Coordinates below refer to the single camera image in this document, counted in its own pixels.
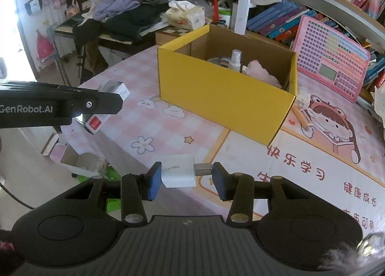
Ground floral tissue box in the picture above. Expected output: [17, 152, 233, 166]
[165, 0, 205, 31]

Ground pink learning tablet toy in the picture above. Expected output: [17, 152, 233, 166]
[292, 14, 371, 103]

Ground purple clothing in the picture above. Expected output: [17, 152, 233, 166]
[93, 0, 140, 22]

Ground row of colourful books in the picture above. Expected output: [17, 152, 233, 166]
[246, 0, 334, 48]

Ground small white red-label box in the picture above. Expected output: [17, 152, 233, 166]
[85, 81, 130, 135]

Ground dark green clothing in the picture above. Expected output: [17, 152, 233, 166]
[104, 2, 170, 42]

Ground white and black hanging bag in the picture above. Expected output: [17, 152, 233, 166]
[25, 0, 43, 16]

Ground yellow cardboard box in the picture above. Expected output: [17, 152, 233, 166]
[158, 24, 298, 146]

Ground orange pen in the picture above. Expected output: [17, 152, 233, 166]
[293, 105, 313, 132]

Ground grey curved shelf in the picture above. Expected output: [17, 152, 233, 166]
[256, 0, 385, 46]

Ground black side table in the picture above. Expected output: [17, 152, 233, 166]
[52, 19, 157, 84]

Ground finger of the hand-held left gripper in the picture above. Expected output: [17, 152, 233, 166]
[60, 88, 124, 116]

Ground white charger adapter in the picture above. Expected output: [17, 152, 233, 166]
[161, 154, 212, 188]

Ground pink plush toy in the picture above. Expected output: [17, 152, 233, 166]
[242, 60, 285, 89]

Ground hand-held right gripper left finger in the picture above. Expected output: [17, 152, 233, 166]
[64, 161, 163, 226]

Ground white spray bottle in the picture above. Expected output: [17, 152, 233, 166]
[230, 50, 243, 71]

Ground wooden chessboard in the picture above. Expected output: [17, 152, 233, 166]
[155, 26, 193, 46]

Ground red hanging bag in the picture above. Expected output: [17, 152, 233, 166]
[36, 30, 55, 61]

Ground green and white canister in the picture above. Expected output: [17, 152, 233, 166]
[218, 7, 232, 28]

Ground black hanging clothing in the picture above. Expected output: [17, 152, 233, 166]
[74, 19, 104, 54]

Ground green plastic item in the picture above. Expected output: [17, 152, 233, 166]
[77, 165, 124, 212]

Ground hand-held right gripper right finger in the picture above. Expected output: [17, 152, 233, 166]
[211, 162, 306, 226]

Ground black cable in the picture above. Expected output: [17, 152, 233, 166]
[0, 180, 35, 210]

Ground pink printed table mat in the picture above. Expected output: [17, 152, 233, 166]
[50, 43, 385, 234]

